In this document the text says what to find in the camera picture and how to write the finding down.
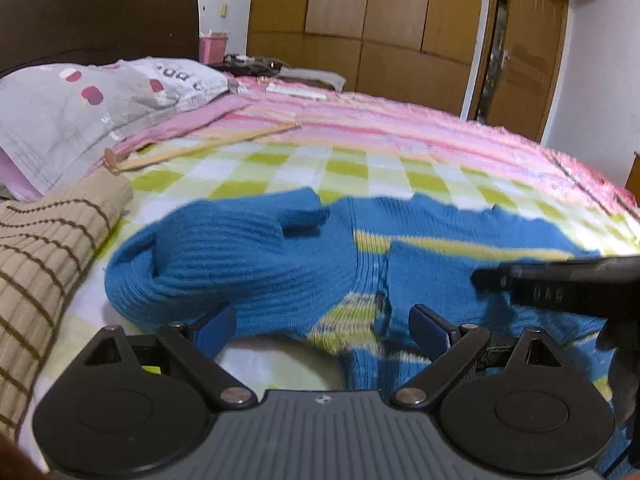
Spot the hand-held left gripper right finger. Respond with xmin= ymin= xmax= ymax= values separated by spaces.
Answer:
xmin=391 ymin=305 xmax=576 ymax=409

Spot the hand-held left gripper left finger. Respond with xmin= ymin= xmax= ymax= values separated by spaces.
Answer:
xmin=75 ymin=302 xmax=258 ymax=411

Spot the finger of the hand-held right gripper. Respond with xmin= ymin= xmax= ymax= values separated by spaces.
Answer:
xmin=472 ymin=262 xmax=516 ymax=292

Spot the blue knitted sweater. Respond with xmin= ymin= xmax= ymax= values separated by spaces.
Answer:
xmin=104 ymin=187 xmax=640 ymax=476

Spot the green white checkered plastic sheet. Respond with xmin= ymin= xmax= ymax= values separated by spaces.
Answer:
xmin=20 ymin=140 xmax=640 ymax=461

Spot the pink striped bedspread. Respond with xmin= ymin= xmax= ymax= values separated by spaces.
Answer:
xmin=112 ymin=75 xmax=640 ymax=221

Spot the wooden stick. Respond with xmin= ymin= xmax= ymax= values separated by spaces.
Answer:
xmin=102 ymin=122 xmax=302 ymax=174

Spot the beige striped cloth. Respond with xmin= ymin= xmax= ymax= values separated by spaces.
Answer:
xmin=0 ymin=172 xmax=134 ymax=441

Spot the brown wooden door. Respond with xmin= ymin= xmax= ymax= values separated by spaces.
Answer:
xmin=481 ymin=0 xmax=571 ymax=143

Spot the white paper strip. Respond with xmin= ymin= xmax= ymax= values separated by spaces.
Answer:
xmin=266 ymin=84 xmax=329 ymax=103

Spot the grey pillow with pink dots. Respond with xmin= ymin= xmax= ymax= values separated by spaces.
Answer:
xmin=0 ymin=57 xmax=232 ymax=197

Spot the grey cloth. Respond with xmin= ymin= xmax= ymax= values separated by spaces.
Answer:
xmin=277 ymin=66 xmax=347 ymax=92

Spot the black electronic device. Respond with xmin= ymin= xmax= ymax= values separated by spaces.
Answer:
xmin=212 ymin=53 xmax=288 ymax=78

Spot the pink plastic box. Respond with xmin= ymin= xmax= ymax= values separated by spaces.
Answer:
xmin=199 ymin=30 xmax=231 ymax=65

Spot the brown wooden wardrobe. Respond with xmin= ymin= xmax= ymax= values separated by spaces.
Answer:
xmin=247 ymin=0 xmax=495 ymax=117

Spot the dark wooden headboard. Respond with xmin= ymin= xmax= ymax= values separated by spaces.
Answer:
xmin=0 ymin=0 xmax=201 ymax=80

